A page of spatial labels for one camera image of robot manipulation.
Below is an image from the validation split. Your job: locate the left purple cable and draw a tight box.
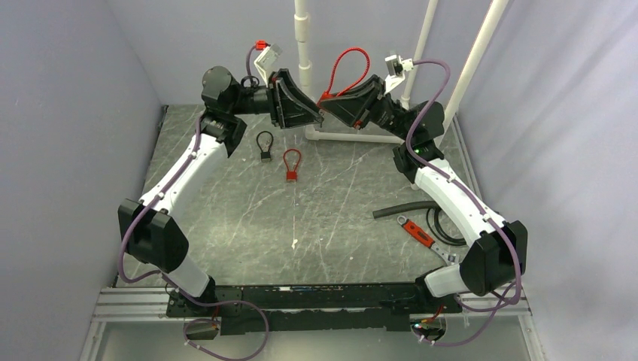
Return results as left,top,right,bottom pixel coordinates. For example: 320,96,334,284
117,41,271,361

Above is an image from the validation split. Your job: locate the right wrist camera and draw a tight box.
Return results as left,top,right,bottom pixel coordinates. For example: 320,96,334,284
384,54,414,95

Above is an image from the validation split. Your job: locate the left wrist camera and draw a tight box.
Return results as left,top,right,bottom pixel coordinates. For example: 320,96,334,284
253,41,282,83

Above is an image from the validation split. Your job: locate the purple cable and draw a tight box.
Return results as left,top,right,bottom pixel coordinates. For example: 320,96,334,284
117,41,271,361
403,59,524,348

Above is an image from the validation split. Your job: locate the red cable lock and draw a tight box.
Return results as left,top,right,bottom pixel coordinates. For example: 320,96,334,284
282,148,302,183
317,47,372,105

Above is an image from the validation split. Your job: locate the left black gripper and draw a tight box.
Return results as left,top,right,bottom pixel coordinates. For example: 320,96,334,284
230,69,324,129

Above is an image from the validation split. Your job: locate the black cable lock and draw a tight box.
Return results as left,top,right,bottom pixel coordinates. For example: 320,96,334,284
255,131,274,162

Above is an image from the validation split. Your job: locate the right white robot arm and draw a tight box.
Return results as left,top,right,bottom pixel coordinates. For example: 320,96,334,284
318,76,527,312

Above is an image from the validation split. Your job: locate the black coiled cable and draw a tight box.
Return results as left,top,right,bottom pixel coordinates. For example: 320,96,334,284
426,208,469,247

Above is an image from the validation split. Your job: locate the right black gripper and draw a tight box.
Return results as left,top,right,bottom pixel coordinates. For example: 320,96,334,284
320,74,415,143

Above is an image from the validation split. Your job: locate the red handled tool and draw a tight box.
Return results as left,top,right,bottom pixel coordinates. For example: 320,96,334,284
396,215,457,265

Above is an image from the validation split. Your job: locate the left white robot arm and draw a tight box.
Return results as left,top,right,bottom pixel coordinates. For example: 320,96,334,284
117,66,323,316

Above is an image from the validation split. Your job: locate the white PVC pipe frame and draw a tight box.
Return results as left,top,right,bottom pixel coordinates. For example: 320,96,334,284
293,0,510,191

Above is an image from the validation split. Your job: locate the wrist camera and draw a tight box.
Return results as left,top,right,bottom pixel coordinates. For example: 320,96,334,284
384,54,414,95
253,41,282,83

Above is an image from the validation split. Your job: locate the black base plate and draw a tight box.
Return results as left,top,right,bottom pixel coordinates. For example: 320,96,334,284
166,282,461,335

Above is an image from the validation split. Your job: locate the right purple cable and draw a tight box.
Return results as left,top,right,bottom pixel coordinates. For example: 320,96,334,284
403,59,524,348

